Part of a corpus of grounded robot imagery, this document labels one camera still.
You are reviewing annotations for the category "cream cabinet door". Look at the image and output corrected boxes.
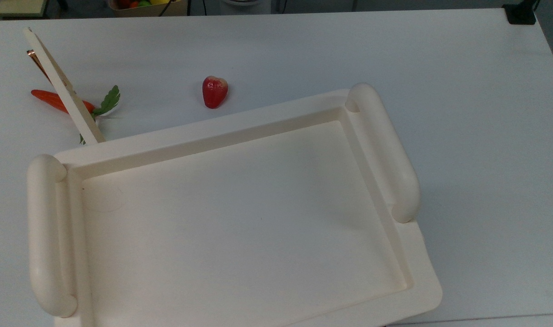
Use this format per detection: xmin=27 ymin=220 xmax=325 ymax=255
xmin=23 ymin=27 xmax=106 ymax=145

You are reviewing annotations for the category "cream plastic serving tray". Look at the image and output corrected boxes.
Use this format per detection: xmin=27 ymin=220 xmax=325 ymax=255
xmin=26 ymin=83 xmax=443 ymax=327

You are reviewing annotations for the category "red toy wax apple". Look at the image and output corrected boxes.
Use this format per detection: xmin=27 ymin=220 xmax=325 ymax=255
xmin=202 ymin=75 xmax=229 ymax=109

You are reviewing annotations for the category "cardboard box of toy fruit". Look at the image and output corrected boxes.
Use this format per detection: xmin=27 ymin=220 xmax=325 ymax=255
xmin=107 ymin=0 xmax=189 ymax=18

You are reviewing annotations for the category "orange toy carrot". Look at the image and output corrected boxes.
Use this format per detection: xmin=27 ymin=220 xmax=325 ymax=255
xmin=31 ymin=85 xmax=121 ymax=145

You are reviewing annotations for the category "black table clamp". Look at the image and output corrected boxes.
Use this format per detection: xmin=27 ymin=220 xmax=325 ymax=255
xmin=502 ymin=0 xmax=541 ymax=25

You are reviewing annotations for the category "yellow-green flat box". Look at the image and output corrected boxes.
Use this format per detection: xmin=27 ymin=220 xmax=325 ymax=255
xmin=0 ymin=0 xmax=50 ymax=20

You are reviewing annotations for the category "copper door handle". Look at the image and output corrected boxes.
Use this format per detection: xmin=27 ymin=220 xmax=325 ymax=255
xmin=27 ymin=50 xmax=51 ymax=83

